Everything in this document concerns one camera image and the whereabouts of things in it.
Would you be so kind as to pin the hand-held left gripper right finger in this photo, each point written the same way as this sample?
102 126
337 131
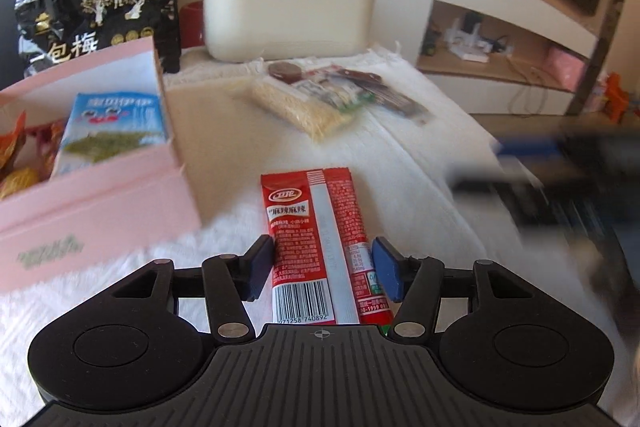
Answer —
387 267

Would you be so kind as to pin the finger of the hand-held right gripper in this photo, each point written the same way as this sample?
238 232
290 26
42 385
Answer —
525 146
495 181

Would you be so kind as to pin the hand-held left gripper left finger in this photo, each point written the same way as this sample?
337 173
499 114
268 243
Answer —
260 267

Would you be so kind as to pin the red spicy strip packet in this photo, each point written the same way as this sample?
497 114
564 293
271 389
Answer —
300 227

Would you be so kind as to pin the dark red sausage packet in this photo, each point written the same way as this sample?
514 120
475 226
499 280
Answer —
395 102

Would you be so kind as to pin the beige crisp snack packet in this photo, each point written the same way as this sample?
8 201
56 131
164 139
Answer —
300 117

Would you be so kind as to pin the pink cardboard box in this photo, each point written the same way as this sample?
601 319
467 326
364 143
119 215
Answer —
100 217

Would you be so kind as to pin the dark brown round snack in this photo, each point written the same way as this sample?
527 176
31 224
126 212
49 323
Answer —
285 71

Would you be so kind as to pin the blue white snack packet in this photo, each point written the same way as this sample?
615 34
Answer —
110 132

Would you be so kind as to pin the pink box on shelf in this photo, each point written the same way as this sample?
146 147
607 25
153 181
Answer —
565 67

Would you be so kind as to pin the white textured tablecloth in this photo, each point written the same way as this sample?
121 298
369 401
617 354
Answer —
400 147

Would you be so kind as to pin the white power strip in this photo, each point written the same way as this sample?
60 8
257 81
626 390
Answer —
497 46

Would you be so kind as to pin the orange toy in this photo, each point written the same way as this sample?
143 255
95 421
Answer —
617 94

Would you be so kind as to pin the white router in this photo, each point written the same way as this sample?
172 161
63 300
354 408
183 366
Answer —
470 55

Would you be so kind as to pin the cream tissue box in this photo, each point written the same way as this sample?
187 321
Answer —
290 27

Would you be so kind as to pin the red cup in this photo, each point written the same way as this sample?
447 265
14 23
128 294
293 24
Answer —
192 27

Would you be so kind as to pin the black gold printed snack bag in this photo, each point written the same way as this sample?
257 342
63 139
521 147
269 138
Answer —
100 7

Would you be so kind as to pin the wooden wall shelf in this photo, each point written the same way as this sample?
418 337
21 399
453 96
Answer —
500 74

